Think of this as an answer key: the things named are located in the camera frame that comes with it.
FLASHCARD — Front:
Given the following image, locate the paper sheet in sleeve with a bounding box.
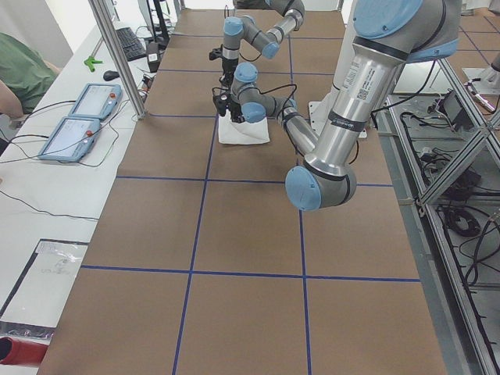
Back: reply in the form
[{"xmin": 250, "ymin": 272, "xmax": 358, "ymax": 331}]
[{"xmin": 1, "ymin": 238, "xmax": 88, "ymax": 341}]

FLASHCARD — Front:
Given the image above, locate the black keyboard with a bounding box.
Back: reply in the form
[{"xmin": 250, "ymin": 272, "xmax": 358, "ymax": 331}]
[{"xmin": 116, "ymin": 27, "xmax": 146, "ymax": 62}]

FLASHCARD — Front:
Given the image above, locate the upper blue teach pendant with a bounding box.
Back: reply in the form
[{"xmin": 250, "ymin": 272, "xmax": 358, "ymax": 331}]
[{"xmin": 69, "ymin": 83, "xmax": 123, "ymax": 120}]

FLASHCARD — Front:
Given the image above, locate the blue teach pendant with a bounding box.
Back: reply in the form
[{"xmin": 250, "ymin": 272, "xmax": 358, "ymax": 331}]
[
  {"xmin": 69, "ymin": 83, "xmax": 123, "ymax": 120},
  {"xmin": 37, "ymin": 116, "xmax": 101, "ymax": 163}
]

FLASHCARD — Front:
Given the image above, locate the person in green shirt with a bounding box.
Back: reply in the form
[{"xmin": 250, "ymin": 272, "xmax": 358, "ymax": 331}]
[{"xmin": 1, "ymin": 33, "xmax": 60, "ymax": 119}]

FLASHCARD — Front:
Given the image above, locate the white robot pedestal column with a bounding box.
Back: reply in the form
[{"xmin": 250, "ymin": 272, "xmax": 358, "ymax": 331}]
[{"xmin": 309, "ymin": 0, "xmax": 357, "ymax": 135}]

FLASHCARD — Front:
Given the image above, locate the aluminium frame post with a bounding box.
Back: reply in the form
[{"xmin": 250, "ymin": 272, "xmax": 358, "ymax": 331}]
[{"xmin": 88, "ymin": 0, "xmax": 146, "ymax": 120}]

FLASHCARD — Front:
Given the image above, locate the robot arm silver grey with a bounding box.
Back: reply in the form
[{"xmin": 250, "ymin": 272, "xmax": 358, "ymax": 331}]
[
  {"xmin": 230, "ymin": 1, "xmax": 462, "ymax": 211},
  {"xmin": 209, "ymin": 0, "xmax": 305, "ymax": 88}
]

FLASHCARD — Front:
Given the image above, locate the aluminium side frame rack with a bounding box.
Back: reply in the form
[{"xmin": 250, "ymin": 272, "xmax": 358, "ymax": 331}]
[{"xmin": 376, "ymin": 47, "xmax": 499, "ymax": 374}]

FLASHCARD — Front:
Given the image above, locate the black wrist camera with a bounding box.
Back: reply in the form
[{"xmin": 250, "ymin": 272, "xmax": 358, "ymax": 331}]
[
  {"xmin": 209, "ymin": 47, "xmax": 223, "ymax": 61},
  {"xmin": 212, "ymin": 87, "xmax": 230, "ymax": 116}
]

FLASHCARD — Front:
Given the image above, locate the red cylinder object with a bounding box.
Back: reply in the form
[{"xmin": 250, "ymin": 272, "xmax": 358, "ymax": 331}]
[{"xmin": 1, "ymin": 337, "xmax": 48, "ymax": 366}]

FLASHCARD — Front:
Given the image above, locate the green plastic tool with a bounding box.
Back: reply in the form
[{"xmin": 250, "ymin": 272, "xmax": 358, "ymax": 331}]
[{"xmin": 84, "ymin": 55, "xmax": 103, "ymax": 73}]

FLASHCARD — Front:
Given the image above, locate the black power adapter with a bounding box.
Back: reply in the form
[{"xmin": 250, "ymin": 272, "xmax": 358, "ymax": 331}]
[{"xmin": 146, "ymin": 41, "xmax": 161, "ymax": 73}]

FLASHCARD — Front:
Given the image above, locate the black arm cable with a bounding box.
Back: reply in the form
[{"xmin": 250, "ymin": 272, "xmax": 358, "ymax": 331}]
[{"xmin": 257, "ymin": 83, "xmax": 298, "ymax": 114}]

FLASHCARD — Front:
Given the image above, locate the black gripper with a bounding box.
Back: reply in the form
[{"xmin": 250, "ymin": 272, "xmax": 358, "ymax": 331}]
[
  {"xmin": 220, "ymin": 59, "xmax": 237, "ymax": 88},
  {"xmin": 228, "ymin": 99, "xmax": 245, "ymax": 123}
]

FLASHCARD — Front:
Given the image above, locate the black computer mouse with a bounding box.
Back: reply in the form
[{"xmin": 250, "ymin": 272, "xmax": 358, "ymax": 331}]
[{"xmin": 102, "ymin": 70, "xmax": 120, "ymax": 82}]

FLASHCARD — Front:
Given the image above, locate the white long-sleeve printed shirt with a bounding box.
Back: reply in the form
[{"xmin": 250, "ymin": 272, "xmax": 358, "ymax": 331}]
[{"xmin": 217, "ymin": 114, "xmax": 270, "ymax": 145}]

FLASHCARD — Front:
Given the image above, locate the lower blue teach pendant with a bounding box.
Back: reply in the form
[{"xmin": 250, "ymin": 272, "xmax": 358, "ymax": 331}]
[{"xmin": 37, "ymin": 116, "xmax": 101, "ymax": 163}]

